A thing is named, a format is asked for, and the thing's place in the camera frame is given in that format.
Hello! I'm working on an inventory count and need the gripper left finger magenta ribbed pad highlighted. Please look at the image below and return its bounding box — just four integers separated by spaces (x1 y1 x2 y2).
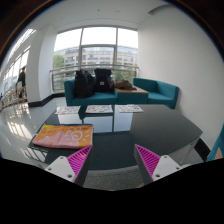
45 145 92 186

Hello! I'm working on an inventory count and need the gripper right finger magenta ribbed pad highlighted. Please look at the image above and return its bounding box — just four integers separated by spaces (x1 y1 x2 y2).
134 145 181 185

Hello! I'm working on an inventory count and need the orange pink sun towel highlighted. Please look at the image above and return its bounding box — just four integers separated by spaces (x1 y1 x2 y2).
32 125 93 149

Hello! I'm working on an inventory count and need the left printed paper sheet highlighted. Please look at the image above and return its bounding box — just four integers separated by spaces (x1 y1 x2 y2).
56 106 80 115

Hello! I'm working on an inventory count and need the printed paper sheet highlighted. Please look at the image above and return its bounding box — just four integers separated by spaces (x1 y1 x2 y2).
56 106 80 115
118 105 143 113
86 105 113 113

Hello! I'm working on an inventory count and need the middle printed paper sheet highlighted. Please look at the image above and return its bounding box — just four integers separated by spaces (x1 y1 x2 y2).
86 105 113 113

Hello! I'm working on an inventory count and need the right printed paper sheet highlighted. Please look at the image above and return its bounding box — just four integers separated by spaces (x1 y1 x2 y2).
118 105 143 113

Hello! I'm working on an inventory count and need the teal chair at right edge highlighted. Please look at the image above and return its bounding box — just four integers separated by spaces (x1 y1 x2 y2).
207 125 224 161

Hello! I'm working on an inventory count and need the teal sofa right section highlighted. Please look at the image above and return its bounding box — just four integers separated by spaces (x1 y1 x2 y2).
132 78 179 109

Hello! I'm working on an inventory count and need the teal sofa section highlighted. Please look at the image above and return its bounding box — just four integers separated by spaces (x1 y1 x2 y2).
64 79 117 106
132 78 179 109

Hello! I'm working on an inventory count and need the wooden corner side table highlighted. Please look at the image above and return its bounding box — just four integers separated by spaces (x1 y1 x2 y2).
115 86 149 105

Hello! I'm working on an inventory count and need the teal sofa left section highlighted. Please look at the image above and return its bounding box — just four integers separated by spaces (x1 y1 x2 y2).
64 79 117 106

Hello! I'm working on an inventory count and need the black backpack left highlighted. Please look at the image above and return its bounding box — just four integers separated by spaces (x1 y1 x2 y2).
74 70 95 98

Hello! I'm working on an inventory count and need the black backpack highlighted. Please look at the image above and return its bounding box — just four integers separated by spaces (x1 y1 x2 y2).
74 70 95 98
94 68 111 92

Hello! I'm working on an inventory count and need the brown bag on table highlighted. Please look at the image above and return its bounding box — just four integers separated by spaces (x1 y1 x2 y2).
115 79 135 90

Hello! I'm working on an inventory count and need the black backpack right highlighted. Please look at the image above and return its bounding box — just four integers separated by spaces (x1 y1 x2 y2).
94 68 111 92

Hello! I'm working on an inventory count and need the metal window railing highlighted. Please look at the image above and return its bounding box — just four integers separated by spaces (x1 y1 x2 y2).
50 64 138 93

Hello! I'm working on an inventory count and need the person standing by window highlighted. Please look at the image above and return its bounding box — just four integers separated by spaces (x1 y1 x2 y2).
16 66 27 98

